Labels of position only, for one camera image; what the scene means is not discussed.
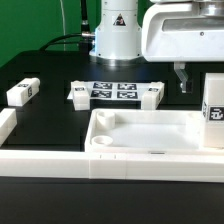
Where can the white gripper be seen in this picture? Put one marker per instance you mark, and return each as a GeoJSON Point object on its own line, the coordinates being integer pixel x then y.
{"type": "Point", "coordinates": [183, 31]}

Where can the white desk top tray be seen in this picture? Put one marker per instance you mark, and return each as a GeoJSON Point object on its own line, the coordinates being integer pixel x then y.
{"type": "Point", "coordinates": [146, 132]}

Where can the fiducial marker sheet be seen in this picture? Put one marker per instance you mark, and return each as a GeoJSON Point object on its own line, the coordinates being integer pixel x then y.
{"type": "Point", "coordinates": [118, 91]}

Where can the white front fence bar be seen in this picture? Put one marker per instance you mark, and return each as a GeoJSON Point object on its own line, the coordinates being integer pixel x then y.
{"type": "Point", "coordinates": [56, 164]}

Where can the white left fence block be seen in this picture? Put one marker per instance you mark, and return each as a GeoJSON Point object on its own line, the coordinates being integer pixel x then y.
{"type": "Point", "coordinates": [8, 121]}

